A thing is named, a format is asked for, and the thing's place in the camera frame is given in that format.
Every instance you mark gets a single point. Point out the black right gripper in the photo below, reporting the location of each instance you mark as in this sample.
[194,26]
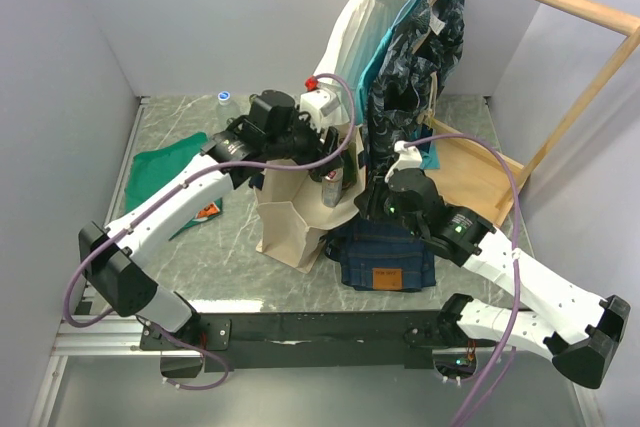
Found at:
[368,201]

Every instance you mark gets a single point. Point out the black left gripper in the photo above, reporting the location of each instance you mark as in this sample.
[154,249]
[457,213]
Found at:
[318,150]

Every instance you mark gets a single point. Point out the clear bottle blue cap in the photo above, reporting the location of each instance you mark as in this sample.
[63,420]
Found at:
[227,107]

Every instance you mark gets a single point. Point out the silver can red tab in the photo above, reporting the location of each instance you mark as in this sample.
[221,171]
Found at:
[332,188]

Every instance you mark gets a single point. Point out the beige canvas tote bag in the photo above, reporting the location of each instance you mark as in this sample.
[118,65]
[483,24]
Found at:
[293,216]

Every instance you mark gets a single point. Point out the green glass bottle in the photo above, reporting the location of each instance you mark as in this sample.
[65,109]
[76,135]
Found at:
[350,170]

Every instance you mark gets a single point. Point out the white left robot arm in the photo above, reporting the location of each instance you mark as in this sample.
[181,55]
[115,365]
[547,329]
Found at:
[114,257]

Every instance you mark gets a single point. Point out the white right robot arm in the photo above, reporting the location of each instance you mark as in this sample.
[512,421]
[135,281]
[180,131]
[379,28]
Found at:
[578,331]

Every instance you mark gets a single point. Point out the teal garment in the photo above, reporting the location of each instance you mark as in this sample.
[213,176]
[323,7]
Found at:
[399,93]

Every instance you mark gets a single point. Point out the wooden clothes rack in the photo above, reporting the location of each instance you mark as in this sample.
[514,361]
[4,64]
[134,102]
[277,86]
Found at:
[523,65]

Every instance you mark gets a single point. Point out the folded blue jeans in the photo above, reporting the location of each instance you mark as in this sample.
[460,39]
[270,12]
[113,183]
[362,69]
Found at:
[377,256]

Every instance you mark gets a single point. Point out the green t-shirt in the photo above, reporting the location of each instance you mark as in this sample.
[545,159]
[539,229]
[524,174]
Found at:
[151,170]

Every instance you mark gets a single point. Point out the dark patterned shirt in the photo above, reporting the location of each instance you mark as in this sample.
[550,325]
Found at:
[448,23]

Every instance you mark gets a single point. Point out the black base bar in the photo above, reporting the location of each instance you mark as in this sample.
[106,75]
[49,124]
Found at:
[330,339]

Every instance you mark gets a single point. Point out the white pleated garment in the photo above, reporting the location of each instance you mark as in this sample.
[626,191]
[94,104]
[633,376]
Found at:
[354,40]

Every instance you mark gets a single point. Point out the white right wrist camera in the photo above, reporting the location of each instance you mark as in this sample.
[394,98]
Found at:
[407,157]

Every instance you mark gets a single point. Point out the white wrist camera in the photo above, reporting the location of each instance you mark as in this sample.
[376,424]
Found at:
[323,106]
[407,157]

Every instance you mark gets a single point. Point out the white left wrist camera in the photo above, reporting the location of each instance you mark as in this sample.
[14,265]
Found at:
[323,106]

